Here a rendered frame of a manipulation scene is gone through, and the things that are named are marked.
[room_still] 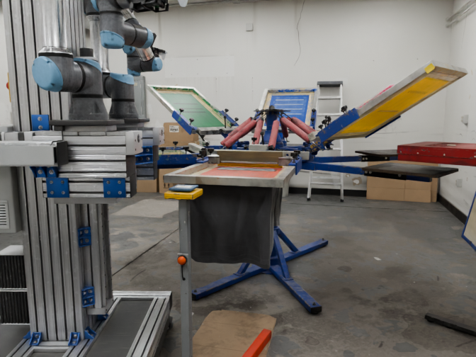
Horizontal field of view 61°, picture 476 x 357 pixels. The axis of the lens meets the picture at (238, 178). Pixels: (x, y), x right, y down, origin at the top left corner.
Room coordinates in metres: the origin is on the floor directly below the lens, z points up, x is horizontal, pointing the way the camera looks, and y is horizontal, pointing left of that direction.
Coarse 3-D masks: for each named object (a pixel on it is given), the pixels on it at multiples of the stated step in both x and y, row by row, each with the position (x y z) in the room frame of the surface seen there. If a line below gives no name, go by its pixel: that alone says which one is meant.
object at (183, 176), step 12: (192, 168) 2.23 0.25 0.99; (204, 168) 2.43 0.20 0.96; (288, 168) 2.20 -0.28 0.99; (168, 180) 1.95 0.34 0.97; (180, 180) 1.93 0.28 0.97; (192, 180) 1.92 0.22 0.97; (204, 180) 1.90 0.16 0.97; (216, 180) 1.89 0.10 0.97; (228, 180) 1.87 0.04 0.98; (240, 180) 1.86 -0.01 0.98; (252, 180) 1.85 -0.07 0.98; (264, 180) 1.83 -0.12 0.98; (276, 180) 1.82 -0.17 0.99; (288, 180) 1.99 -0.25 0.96
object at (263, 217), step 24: (216, 192) 1.98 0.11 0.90; (240, 192) 1.95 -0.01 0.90; (264, 192) 1.93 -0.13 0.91; (192, 216) 2.02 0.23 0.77; (216, 216) 1.99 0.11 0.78; (240, 216) 1.96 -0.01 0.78; (264, 216) 1.93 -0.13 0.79; (192, 240) 2.02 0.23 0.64; (216, 240) 1.99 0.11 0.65; (240, 240) 1.97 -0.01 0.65; (264, 240) 1.93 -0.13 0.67; (264, 264) 1.92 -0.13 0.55
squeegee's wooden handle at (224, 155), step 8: (224, 152) 2.50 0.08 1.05; (232, 152) 2.49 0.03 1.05; (240, 152) 2.48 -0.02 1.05; (248, 152) 2.47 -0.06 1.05; (256, 152) 2.45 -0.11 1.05; (264, 152) 2.44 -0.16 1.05; (272, 152) 2.43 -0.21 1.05; (280, 152) 2.42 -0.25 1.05; (224, 160) 2.50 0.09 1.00; (232, 160) 2.49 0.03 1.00; (240, 160) 2.48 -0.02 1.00; (248, 160) 2.47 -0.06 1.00; (256, 160) 2.45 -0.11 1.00; (264, 160) 2.44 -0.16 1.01; (272, 160) 2.43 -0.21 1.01
